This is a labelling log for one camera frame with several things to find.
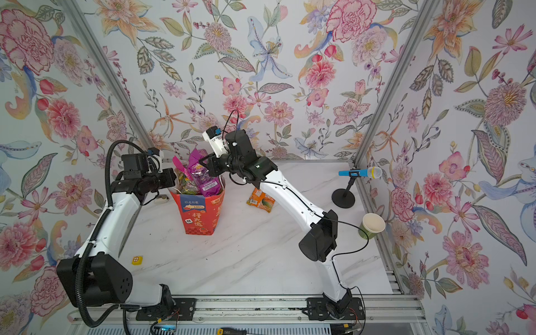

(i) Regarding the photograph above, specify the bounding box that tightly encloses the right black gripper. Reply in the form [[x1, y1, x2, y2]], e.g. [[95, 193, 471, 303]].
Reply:
[[200, 151, 249, 181]]

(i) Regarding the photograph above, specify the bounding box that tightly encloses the magenta grape snack bag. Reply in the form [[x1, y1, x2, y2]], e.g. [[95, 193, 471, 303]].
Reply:
[[187, 149, 222, 198]]

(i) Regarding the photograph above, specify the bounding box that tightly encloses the large pink candy bag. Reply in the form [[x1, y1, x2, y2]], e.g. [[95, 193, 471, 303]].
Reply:
[[172, 156, 201, 195]]

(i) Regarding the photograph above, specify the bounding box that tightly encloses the orange snack pack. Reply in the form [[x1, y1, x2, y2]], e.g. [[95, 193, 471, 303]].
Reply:
[[247, 188, 275, 213]]

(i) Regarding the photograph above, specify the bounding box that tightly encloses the red white paper bag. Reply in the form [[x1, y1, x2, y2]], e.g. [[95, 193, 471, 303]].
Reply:
[[168, 188, 225, 235]]

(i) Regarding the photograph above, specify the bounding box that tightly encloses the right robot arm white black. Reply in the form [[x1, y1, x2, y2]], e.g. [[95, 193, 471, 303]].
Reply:
[[201, 126, 346, 303]]

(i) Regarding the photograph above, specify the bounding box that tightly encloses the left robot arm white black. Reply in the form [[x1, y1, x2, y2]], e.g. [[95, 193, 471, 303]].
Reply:
[[57, 147, 176, 309]]

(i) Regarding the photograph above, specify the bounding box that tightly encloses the small yellow square tag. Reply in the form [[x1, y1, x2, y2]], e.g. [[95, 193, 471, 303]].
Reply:
[[131, 255, 143, 266]]

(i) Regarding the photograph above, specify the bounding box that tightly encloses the blue microphone on stand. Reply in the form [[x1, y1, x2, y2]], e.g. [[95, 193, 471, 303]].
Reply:
[[332, 167, 383, 209]]

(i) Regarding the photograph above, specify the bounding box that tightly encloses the green paper cup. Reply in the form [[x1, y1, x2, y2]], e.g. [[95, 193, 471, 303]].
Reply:
[[359, 213, 386, 240]]

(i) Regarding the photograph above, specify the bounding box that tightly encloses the yellow black screwdriver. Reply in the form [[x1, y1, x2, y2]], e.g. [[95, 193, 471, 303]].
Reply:
[[216, 327, 262, 335]]

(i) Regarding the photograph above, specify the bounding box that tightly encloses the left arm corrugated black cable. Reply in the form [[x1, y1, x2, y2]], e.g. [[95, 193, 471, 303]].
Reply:
[[74, 140, 145, 335]]

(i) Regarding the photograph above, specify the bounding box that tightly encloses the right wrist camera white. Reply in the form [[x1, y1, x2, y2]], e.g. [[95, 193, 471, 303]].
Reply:
[[202, 126, 228, 158]]

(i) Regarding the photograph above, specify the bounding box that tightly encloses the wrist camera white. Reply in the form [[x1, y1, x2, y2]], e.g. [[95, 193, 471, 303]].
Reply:
[[202, 126, 228, 158], [147, 147, 163, 173]]

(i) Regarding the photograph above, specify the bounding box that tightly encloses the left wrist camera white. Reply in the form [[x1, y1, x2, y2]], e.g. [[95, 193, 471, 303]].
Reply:
[[147, 147, 163, 173]]

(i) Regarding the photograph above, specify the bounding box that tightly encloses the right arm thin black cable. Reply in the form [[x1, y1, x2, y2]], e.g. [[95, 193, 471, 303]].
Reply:
[[221, 109, 371, 335]]

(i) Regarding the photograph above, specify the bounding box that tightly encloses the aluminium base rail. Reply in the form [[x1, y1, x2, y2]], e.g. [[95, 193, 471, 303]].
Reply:
[[66, 295, 428, 325]]

